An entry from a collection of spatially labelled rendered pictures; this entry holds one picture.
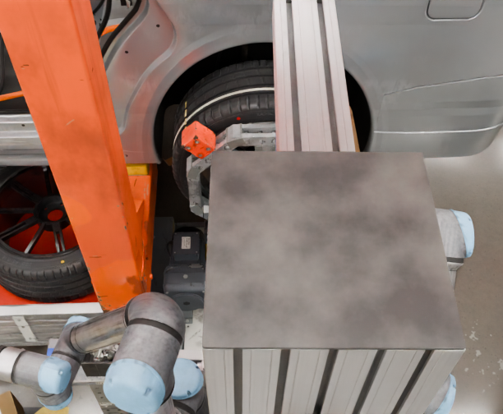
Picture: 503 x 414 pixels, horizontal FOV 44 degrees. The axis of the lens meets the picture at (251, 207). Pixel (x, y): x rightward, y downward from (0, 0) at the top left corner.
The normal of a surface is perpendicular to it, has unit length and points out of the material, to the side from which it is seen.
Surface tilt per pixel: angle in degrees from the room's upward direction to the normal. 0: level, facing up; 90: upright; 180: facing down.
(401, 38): 90
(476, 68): 90
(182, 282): 0
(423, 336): 0
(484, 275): 0
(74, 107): 90
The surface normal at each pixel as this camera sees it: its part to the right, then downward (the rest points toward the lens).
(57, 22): 0.04, 0.79
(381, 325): 0.01, -0.61
